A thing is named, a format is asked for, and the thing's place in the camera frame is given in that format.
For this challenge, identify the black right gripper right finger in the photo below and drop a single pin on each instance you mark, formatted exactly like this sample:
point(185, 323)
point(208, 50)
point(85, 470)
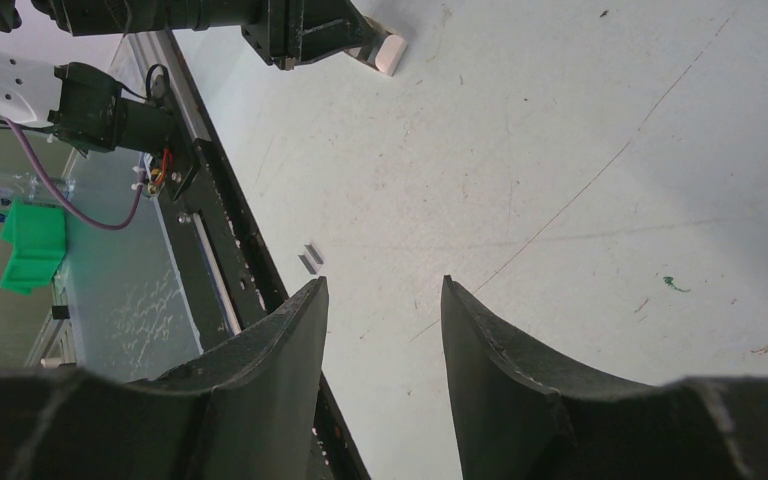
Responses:
point(522, 410)

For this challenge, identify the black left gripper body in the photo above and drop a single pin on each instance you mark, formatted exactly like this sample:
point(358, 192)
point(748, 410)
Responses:
point(281, 32)

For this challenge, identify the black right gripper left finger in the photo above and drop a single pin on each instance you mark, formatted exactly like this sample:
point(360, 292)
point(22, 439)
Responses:
point(242, 410)

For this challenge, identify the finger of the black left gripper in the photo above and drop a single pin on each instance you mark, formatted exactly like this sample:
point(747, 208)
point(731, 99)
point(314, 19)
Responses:
point(337, 26)

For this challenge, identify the white staple tray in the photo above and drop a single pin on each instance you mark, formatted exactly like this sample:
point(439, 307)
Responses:
point(383, 53)

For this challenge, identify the metal staple strip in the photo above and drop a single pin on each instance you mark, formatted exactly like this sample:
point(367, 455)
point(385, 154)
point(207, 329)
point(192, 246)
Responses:
point(311, 259)

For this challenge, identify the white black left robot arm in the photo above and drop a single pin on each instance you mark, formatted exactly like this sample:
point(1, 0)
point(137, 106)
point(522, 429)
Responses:
point(85, 107)

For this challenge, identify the green plastic bin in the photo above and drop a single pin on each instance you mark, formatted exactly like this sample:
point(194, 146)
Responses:
point(37, 236)

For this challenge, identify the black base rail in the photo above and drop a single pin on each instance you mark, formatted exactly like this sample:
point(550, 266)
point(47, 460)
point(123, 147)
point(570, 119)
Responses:
point(228, 273)

